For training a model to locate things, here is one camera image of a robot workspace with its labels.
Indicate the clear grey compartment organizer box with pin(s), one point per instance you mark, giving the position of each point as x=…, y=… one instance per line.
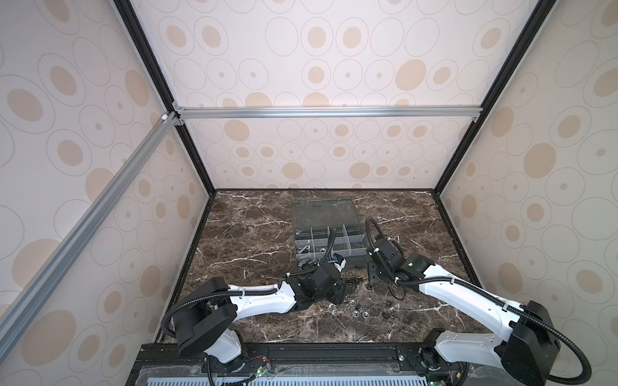
x=315, y=219

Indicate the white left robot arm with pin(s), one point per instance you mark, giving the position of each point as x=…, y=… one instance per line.
x=201, y=321

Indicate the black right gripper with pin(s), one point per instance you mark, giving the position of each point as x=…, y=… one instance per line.
x=375, y=273

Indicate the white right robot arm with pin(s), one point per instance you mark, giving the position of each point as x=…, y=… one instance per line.
x=518, y=340

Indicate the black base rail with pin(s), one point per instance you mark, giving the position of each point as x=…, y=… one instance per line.
x=310, y=364

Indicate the diagonal aluminium frame bar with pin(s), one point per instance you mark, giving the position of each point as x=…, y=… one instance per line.
x=40, y=288

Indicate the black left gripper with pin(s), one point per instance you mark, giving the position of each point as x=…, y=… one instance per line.
x=341, y=293

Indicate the horizontal aluminium frame bar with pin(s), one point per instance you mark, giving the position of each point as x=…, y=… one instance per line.
x=186, y=113

